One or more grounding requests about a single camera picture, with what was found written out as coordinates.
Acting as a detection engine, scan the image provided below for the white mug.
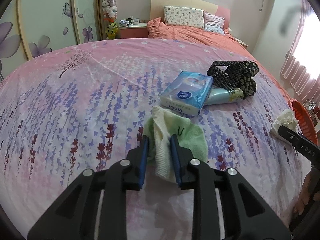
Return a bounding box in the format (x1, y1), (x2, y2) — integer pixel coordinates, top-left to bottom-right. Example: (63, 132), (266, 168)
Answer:
(133, 18), (140, 25)

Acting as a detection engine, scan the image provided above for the floral hand cream tube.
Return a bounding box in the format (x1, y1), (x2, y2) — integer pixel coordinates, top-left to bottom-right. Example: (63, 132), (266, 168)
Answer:
(204, 88), (244, 106)

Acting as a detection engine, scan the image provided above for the right side bedside table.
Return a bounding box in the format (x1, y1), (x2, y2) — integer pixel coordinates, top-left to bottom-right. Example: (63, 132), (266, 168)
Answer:
(234, 37), (248, 50)

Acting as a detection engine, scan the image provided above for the white wire rack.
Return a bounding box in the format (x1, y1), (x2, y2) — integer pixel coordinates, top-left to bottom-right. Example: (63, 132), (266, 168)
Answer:
(303, 100), (319, 121)

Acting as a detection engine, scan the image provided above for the floral sliding wardrobe door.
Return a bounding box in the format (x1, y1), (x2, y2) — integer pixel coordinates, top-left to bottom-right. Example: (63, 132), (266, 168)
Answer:
(1, 0), (101, 80)

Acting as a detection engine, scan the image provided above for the beige and pink headboard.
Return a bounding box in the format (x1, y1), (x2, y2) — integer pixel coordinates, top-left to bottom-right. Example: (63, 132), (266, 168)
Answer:
(150, 0), (231, 29)

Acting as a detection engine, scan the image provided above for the orange plastic laundry basket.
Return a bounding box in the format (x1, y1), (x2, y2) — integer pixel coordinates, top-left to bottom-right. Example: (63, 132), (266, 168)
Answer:
(288, 99), (318, 145)

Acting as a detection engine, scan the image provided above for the white floral pillow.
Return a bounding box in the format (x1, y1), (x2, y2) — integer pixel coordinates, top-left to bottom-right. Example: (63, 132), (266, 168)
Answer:
(163, 5), (204, 29)

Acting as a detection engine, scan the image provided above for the pink striped pillow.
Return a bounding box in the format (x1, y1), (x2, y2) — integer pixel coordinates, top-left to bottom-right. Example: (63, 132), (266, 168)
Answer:
(204, 11), (225, 35)

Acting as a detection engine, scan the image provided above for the green and white towel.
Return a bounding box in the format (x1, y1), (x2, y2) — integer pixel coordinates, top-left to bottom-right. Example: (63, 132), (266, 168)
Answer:
(143, 105), (209, 183)

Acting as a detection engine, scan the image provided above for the pink bedside table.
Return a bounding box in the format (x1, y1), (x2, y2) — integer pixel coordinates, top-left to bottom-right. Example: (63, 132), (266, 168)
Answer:
(120, 23), (149, 38)

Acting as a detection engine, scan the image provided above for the pink striped curtain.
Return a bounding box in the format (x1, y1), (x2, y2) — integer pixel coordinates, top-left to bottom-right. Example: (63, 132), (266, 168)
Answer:
(280, 0), (319, 102)

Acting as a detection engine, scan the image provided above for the hanging plush toys column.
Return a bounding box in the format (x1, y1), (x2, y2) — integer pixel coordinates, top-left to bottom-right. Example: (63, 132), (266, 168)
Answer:
(101, 0), (119, 40)

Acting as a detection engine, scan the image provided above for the floral pink bed sheet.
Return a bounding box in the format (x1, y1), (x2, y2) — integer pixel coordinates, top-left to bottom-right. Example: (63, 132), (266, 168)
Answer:
(1, 39), (310, 236)

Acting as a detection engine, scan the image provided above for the white paper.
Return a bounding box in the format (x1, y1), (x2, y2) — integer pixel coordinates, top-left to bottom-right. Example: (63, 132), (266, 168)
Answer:
(270, 109), (298, 142)

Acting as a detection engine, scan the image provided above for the person's hand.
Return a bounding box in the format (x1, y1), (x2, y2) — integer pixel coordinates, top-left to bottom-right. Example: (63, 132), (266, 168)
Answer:
(292, 167), (319, 217)

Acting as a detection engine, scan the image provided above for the blue tissue pack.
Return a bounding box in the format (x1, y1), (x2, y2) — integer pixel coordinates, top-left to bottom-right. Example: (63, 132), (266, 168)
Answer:
(160, 71), (213, 116)

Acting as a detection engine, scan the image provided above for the coral red duvet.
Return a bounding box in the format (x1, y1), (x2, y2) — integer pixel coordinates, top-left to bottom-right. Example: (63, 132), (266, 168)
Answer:
(146, 17), (252, 57)

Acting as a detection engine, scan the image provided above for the black floral fabric hat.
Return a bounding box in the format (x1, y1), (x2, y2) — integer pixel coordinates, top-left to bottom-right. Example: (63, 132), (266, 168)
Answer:
(207, 61), (259, 99)

